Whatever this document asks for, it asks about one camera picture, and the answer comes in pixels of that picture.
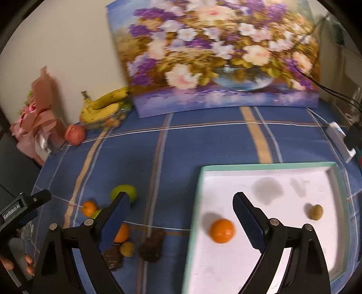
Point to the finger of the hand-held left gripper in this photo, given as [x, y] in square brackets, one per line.
[41, 198]

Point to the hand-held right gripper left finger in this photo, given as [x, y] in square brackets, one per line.
[114, 223]

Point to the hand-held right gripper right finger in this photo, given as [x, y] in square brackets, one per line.
[249, 223]

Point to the orange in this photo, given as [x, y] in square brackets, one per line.
[90, 208]
[222, 231]
[123, 233]

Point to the small yellow-green fruit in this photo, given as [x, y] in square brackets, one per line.
[316, 212]
[127, 248]

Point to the dark brown fruit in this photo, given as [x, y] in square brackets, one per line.
[152, 245]
[113, 258]

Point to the white tray with teal rim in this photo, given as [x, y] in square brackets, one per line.
[282, 254]

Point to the person's left hand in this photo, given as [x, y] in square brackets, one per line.
[29, 264]

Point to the large green apple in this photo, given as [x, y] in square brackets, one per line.
[131, 192]

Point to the red peach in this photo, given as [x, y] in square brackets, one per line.
[75, 135]

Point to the pink paper-wrapped bouquet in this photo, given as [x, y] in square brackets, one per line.
[39, 121]

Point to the blue plaid tablecloth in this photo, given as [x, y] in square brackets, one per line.
[175, 158]

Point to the bunch of yellow bananas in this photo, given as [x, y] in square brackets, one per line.
[104, 104]

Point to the white power strip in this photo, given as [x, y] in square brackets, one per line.
[340, 141]

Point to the black power adapter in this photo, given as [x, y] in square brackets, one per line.
[355, 135]

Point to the flower painting canvas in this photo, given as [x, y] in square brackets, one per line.
[215, 53]

